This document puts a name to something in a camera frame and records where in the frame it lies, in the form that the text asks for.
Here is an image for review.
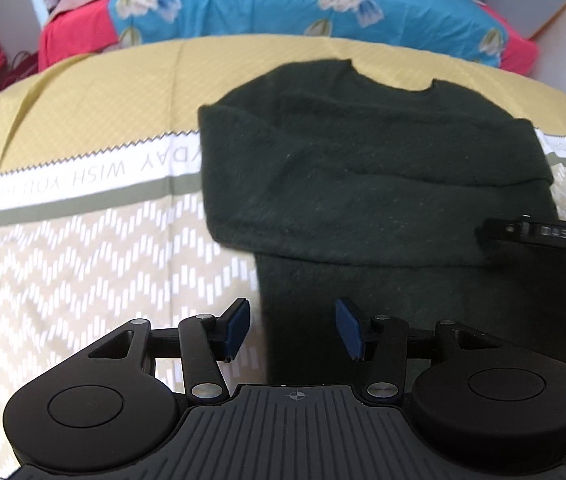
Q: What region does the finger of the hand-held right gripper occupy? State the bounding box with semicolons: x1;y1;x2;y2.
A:
475;215;536;250

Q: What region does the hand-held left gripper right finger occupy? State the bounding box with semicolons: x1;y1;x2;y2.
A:
334;297;501;406

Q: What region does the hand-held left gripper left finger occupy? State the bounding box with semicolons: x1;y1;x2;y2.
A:
86;297;252;406

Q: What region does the dark green sweater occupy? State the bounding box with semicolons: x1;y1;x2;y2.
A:
197;59;566;386

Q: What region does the yellow beige patterned bed sheet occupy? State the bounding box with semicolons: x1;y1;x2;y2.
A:
0;35;566;480

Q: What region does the dark red bag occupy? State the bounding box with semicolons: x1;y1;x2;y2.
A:
0;50;40;89

